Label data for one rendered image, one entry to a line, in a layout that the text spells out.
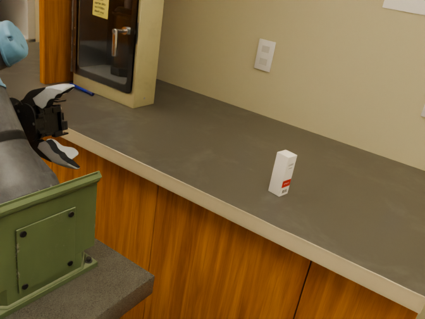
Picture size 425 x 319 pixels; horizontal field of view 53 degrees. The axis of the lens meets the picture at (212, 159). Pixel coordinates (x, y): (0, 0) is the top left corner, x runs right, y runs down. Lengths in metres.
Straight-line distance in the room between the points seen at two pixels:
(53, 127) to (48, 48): 0.87
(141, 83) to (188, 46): 0.42
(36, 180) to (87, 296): 0.21
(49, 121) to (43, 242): 0.29
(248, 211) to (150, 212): 0.34
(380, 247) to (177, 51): 1.26
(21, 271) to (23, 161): 0.16
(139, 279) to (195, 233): 0.41
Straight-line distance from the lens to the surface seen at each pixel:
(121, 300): 0.73
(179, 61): 1.93
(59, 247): 0.70
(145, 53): 1.52
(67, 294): 0.73
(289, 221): 1.00
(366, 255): 0.97
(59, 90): 0.80
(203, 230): 1.12
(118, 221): 1.34
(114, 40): 1.48
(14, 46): 0.88
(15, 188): 0.63
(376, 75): 1.56
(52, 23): 1.72
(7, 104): 0.70
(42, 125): 0.86
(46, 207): 0.65
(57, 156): 0.83
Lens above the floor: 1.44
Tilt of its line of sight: 24 degrees down
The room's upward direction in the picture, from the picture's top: 10 degrees clockwise
